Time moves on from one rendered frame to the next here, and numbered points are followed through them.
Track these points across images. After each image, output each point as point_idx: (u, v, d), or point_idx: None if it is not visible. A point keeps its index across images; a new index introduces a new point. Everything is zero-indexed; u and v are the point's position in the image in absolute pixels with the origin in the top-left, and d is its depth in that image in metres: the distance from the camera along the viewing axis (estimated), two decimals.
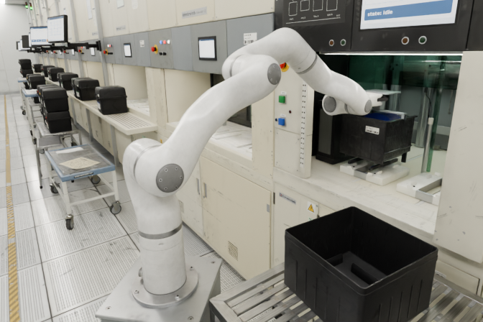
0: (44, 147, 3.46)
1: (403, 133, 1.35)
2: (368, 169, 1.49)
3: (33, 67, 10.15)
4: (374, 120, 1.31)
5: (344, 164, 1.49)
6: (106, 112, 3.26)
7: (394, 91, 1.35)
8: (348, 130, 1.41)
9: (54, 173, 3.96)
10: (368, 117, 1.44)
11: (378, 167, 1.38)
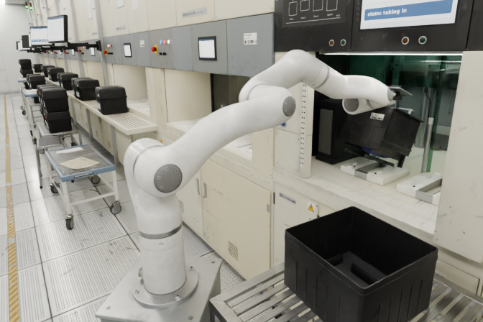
0: (44, 147, 3.46)
1: (406, 131, 1.34)
2: (369, 169, 1.49)
3: (33, 67, 10.15)
4: (381, 106, 1.32)
5: (345, 164, 1.49)
6: (106, 112, 3.26)
7: (405, 92, 1.39)
8: (353, 117, 1.42)
9: (54, 173, 3.96)
10: None
11: (374, 159, 1.35)
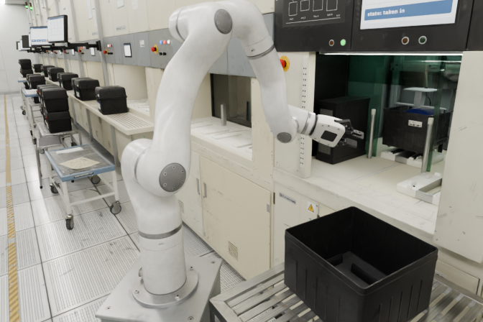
0: (44, 147, 3.46)
1: (442, 126, 1.52)
2: (406, 156, 1.66)
3: (33, 67, 10.15)
4: (417, 115, 1.48)
5: (384, 151, 1.67)
6: (106, 112, 3.26)
7: (433, 89, 1.53)
8: (392, 124, 1.59)
9: (54, 173, 3.96)
10: (407, 112, 1.61)
11: None
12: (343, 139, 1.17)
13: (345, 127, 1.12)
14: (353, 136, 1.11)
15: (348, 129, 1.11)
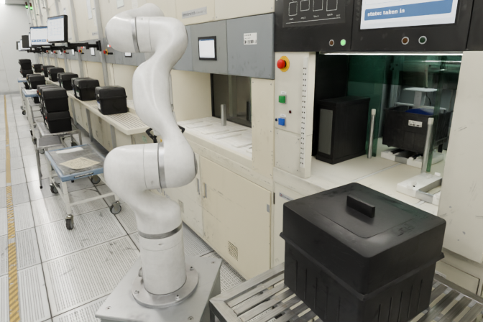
0: (44, 147, 3.46)
1: (442, 126, 1.52)
2: (406, 156, 1.66)
3: (33, 67, 10.15)
4: (417, 115, 1.48)
5: (384, 151, 1.67)
6: (106, 112, 3.26)
7: (433, 89, 1.53)
8: (392, 124, 1.59)
9: (54, 173, 3.96)
10: (407, 112, 1.61)
11: None
12: None
13: None
14: None
15: None
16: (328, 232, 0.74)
